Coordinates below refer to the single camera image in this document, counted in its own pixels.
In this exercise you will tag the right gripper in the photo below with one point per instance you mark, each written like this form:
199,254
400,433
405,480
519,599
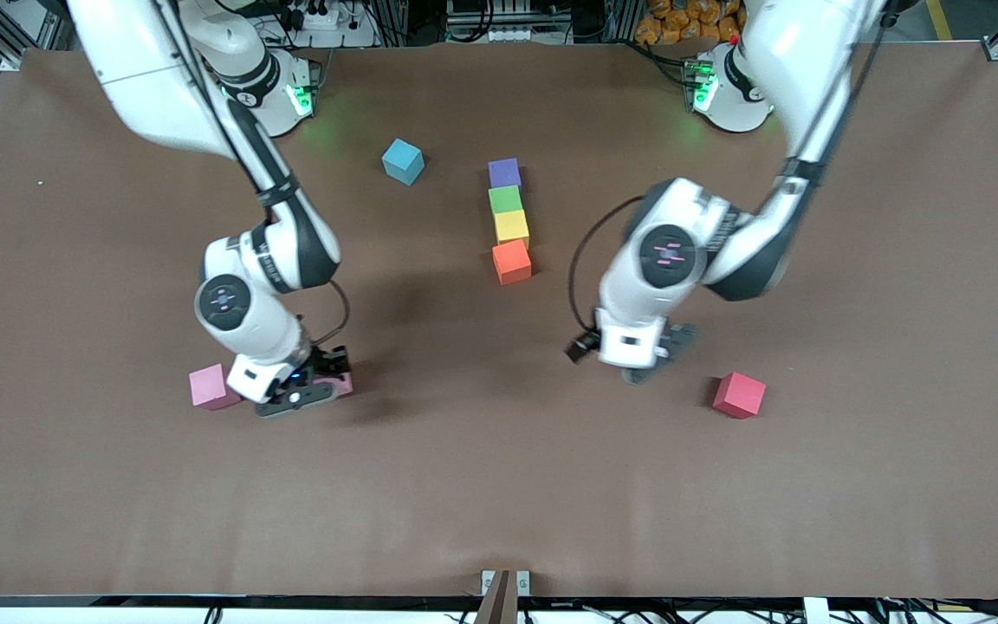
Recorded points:
327,360

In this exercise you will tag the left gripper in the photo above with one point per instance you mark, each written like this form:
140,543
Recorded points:
682,338

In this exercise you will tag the light pink foam block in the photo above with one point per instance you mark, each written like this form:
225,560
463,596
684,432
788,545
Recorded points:
209,387
345,386

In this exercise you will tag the orange foam block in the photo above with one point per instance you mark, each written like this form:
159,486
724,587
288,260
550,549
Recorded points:
512,260

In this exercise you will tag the yellow foam block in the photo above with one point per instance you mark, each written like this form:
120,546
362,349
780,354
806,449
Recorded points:
511,227

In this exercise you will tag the green foam block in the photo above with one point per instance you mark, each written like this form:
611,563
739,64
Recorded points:
505,200

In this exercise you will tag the purple foam block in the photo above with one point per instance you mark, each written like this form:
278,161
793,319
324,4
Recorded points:
504,173

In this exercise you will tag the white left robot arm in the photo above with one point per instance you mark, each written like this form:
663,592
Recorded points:
811,69

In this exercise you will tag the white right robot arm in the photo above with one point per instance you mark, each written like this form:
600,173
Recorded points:
161,78

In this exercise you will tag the red foam block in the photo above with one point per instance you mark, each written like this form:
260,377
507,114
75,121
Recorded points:
738,395

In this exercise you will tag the teal foam block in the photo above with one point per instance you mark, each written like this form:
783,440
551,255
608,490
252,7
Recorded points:
402,163

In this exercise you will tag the white table foot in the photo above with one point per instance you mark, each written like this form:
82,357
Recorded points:
816,612

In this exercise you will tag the bag of orange fruits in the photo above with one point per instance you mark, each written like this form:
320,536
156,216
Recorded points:
681,22

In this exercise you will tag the dark electronics rack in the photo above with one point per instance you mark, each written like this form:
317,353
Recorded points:
508,17

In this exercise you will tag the white power strip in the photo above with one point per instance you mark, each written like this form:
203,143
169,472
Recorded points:
326,19

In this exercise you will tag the silver bracket with brown post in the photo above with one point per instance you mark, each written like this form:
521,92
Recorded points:
499,602

